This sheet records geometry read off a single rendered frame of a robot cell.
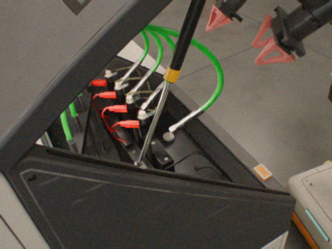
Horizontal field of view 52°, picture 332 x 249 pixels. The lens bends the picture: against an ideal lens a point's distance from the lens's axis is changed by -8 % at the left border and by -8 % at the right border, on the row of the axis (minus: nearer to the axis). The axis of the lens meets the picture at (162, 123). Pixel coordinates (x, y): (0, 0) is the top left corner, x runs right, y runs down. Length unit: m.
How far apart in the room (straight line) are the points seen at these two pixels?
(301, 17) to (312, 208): 1.28
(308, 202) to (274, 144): 0.73
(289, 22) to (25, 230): 0.58
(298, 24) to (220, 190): 0.35
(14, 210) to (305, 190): 1.59
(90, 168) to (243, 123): 2.18
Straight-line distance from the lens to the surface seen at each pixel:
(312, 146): 2.53
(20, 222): 0.53
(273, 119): 2.67
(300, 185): 1.91
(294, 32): 0.71
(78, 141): 0.98
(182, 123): 0.88
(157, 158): 1.05
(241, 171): 1.10
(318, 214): 1.84
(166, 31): 0.74
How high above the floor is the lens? 1.74
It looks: 41 degrees down
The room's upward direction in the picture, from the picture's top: 8 degrees counter-clockwise
